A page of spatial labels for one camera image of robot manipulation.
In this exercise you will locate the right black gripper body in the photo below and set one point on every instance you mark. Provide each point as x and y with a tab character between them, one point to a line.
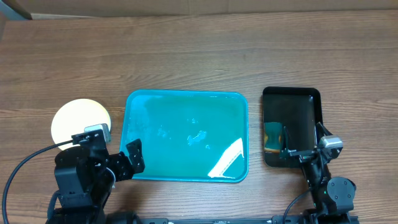
315	172

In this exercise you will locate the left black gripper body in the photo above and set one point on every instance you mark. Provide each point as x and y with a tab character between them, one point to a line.
119	167

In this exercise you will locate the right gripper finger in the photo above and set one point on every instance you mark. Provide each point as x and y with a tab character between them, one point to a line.
322	129
284	151

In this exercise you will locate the green and yellow sponge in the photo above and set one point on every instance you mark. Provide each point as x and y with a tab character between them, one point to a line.
273	137

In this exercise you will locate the green rimmed plate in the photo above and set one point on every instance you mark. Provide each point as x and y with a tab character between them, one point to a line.
79	116

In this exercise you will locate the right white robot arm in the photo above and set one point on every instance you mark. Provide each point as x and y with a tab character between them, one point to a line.
332	196

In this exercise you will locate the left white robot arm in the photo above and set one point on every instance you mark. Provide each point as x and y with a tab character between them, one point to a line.
86	174

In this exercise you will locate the black water tray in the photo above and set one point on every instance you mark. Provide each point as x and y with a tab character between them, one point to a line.
299	109

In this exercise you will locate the teal plastic tray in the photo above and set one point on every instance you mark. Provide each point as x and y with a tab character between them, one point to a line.
192	136

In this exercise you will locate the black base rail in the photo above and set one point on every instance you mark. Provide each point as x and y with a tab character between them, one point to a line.
233	220

